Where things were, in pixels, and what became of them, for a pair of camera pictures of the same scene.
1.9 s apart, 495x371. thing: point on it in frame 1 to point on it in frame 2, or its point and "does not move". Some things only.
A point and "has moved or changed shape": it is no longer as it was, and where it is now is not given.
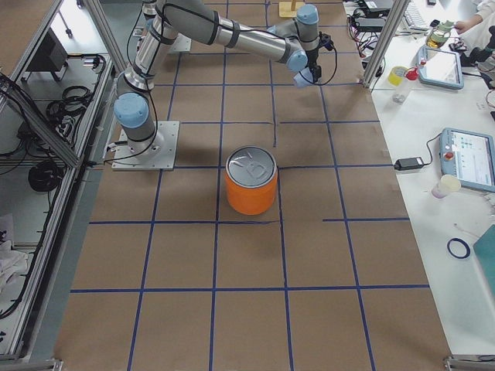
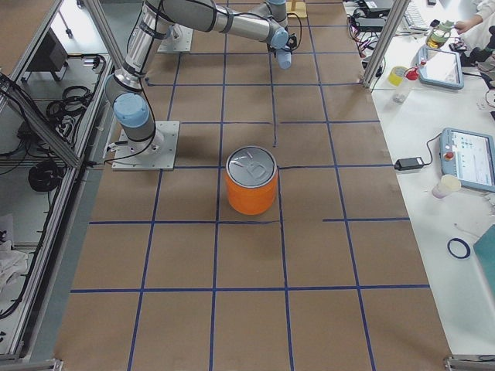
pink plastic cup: [446, 184] does not move
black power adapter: [406, 163] does not move
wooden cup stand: [288, 9] does not move
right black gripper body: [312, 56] to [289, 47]
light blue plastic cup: [304, 77] has moved or changed shape
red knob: [411, 73] does not move
